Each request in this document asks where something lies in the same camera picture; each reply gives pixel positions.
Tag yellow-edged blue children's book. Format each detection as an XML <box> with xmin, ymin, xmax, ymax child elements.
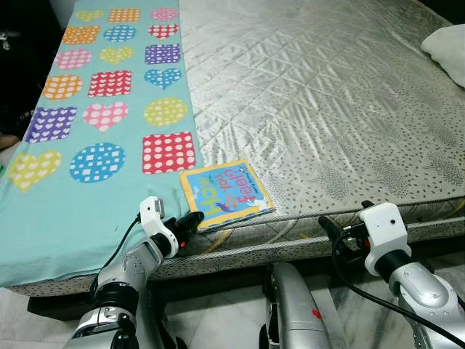
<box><xmin>179</xmin><ymin>159</ymin><xmax>277</xmax><ymax>232</ymax></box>

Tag white pillow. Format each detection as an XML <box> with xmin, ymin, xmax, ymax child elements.
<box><xmin>421</xmin><ymin>24</ymin><xmax>465</xmax><ymax>89</ymax></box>

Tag dark bed base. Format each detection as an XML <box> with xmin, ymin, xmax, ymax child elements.
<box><xmin>29</xmin><ymin>244</ymin><xmax>465</xmax><ymax>324</ymax></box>

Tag silver robot leg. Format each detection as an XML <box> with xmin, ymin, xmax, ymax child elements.
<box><xmin>262</xmin><ymin>262</ymin><xmax>336</xmax><ymax>349</ymax></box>

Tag teal blanket coloured hearts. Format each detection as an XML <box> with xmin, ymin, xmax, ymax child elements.
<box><xmin>0</xmin><ymin>0</ymin><xmax>208</xmax><ymax>288</ymax></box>

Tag grey quilted mattress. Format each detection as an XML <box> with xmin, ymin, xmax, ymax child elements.
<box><xmin>13</xmin><ymin>0</ymin><xmax>465</xmax><ymax>299</ymax></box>

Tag person in blue shirt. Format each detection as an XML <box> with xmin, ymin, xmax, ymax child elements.
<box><xmin>0</xmin><ymin>135</ymin><xmax>21</xmax><ymax>153</ymax></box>

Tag dark cabinet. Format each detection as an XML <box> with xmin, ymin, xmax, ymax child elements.
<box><xmin>0</xmin><ymin>0</ymin><xmax>62</xmax><ymax>153</ymax></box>

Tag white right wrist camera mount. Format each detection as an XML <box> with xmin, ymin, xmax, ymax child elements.
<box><xmin>360</xmin><ymin>203</ymin><xmax>413</xmax><ymax>276</ymax></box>

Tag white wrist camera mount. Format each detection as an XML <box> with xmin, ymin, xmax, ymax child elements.
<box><xmin>139</xmin><ymin>196</ymin><xmax>179</xmax><ymax>257</ymax></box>
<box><xmin>360</xmin><ymin>203</ymin><xmax>413</xmax><ymax>276</ymax></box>

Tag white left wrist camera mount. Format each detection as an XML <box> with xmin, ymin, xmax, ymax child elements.
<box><xmin>139</xmin><ymin>196</ymin><xmax>179</xmax><ymax>257</ymax></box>

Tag long black left arm cable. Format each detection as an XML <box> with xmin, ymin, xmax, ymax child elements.
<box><xmin>98</xmin><ymin>213</ymin><xmax>143</xmax><ymax>286</ymax></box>

